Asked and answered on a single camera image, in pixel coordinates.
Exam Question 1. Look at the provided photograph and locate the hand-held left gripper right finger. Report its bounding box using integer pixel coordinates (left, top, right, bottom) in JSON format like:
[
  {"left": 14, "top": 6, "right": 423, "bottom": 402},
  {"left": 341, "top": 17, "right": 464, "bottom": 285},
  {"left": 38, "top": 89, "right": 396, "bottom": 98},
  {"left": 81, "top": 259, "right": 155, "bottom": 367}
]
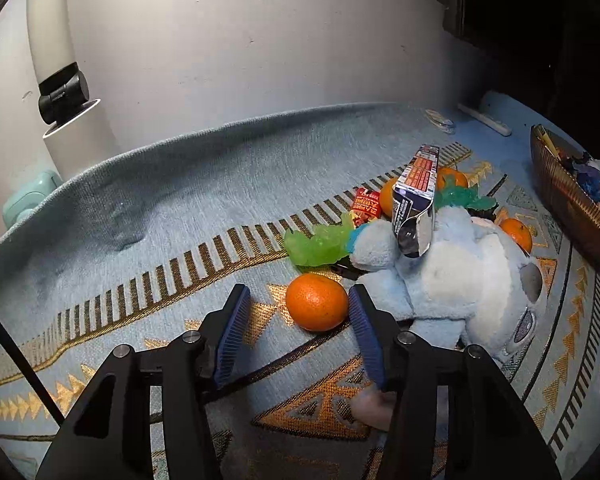
[{"left": 348, "top": 285, "right": 563, "bottom": 480}]

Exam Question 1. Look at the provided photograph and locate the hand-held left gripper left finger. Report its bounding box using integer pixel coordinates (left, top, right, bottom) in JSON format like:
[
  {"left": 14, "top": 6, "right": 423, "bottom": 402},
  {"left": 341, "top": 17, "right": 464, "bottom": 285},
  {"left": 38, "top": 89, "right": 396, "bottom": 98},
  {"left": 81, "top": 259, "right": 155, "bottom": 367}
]
[{"left": 35, "top": 284, "right": 252, "bottom": 480}]

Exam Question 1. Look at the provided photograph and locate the orange tangerine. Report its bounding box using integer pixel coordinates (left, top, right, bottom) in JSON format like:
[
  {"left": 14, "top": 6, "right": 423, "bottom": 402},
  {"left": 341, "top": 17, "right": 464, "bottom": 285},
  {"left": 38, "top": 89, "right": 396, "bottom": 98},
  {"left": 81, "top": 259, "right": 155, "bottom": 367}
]
[
  {"left": 286, "top": 273, "right": 350, "bottom": 333},
  {"left": 499, "top": 218, "right": 533, "bottom": 255},
  {"left": 378, "top": 177, "right": 403, "bottom": 218},
  {"left": 437, "top": 166, "right": 468, "bottom": 191}
]

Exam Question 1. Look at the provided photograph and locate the blue grey plush toy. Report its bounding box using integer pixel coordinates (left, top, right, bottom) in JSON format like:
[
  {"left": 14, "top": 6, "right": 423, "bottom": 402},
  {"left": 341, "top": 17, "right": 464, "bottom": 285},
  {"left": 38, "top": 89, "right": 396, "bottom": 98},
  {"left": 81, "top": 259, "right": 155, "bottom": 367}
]
[{"left": 347, "top": 205, "right": 551, "bottom": 433}]

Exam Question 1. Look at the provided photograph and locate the long printed cardboard box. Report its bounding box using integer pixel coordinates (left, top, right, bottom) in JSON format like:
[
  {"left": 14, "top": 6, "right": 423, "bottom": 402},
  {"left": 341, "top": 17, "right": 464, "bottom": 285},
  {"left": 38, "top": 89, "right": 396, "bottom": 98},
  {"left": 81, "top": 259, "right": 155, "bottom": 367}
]
[{"left": 391, "top": 145, "right": 441, "bottom": 259}]

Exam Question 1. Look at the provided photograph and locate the teal green dinosaur toy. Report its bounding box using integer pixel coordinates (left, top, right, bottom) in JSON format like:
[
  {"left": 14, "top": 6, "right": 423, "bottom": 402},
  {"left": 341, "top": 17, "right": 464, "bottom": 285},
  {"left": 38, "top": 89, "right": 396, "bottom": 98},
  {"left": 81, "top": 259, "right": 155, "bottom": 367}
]
[{"left": 432, "top": 185, "right": 498, "bottom": 216}]

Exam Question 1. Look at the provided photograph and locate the brown woven basket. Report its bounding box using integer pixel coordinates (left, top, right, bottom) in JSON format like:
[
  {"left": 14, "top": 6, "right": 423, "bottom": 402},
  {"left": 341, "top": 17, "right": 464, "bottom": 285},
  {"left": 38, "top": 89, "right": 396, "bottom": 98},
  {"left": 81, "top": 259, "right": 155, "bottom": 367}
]
[{"left": 530, "top": 124, "right": 600, "bottom": 268}]

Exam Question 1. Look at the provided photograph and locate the light green dinosaur toy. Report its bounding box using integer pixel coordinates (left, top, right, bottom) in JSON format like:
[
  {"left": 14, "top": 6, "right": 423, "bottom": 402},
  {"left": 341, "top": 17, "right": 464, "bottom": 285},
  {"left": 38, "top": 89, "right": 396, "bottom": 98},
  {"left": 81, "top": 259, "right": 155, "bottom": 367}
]
[{"left": 283, "top": 212, "right": 356, "bottom": 268}]

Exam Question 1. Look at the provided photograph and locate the small red printed box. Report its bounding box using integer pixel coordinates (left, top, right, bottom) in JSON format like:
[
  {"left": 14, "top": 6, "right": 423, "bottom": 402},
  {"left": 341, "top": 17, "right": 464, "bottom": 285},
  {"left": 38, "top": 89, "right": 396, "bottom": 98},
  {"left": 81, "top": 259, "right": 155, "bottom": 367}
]
[{"left": 350, "top": 187, "right": 383, "bottom": 228}]

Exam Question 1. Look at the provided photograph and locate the patterned blue woven mat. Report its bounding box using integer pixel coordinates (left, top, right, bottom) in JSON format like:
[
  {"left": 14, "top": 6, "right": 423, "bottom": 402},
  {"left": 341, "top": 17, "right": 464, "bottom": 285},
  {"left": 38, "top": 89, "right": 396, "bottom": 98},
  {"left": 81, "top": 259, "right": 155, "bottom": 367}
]
[{"left": 0, "top": 101, "right": 600, "bottom": 480}]

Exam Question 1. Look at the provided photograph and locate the correction tape dispenser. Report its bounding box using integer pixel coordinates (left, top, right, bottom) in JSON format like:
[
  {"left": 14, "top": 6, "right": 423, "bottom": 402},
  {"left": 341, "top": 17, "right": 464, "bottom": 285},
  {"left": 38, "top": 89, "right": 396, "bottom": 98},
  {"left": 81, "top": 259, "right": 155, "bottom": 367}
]
[{"left": 425, "top": 109, "right": 455, "bottom": 133}]

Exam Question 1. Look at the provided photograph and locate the mint green small device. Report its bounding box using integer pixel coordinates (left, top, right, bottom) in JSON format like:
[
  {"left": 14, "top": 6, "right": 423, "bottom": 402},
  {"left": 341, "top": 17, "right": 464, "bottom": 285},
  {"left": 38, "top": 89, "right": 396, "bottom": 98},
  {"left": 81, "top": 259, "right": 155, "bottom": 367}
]
[{"left": 1, "top": 170, "right": 63, "bottom": 226}]

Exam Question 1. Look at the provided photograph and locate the white remote control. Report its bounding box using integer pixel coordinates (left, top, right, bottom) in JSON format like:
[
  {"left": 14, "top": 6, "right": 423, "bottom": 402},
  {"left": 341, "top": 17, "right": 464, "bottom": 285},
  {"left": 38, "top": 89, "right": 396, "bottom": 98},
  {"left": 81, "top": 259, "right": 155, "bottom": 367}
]
[{"left": 457, "top": 103, "right": 512, "bottom": 137}]

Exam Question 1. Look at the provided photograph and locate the yellow packet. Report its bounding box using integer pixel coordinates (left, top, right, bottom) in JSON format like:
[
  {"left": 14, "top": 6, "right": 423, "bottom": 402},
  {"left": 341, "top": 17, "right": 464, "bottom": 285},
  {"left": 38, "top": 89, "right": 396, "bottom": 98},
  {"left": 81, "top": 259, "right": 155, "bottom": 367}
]
[{"left": 537, "top": 127, "right": 561, "bottom": 153}]

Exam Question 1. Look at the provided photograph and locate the blue dinosaur toy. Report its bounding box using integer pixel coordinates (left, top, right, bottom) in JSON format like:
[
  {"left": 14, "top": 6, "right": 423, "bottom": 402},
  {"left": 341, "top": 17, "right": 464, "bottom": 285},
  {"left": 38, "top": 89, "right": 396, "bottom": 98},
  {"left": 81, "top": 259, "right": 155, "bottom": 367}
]
[{"left": 562, "top": 155, "right": 600, "bottom": 201}]

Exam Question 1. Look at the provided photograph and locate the white desk lamp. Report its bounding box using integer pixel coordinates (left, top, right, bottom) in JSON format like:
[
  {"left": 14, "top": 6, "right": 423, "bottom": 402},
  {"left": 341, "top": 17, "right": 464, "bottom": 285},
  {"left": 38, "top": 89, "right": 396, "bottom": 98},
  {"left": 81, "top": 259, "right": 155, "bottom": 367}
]
[{"left": 26, "top": 0, "right": 118, "bottom": 181}]

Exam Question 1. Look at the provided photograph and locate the black cable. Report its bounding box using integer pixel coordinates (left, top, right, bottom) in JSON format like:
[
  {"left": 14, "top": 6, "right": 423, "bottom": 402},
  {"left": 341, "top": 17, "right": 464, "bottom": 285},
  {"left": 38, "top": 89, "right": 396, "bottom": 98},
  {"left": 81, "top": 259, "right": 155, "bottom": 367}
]
[{"left": 0, "top": 299, "right": 66, "bottom": 426}]

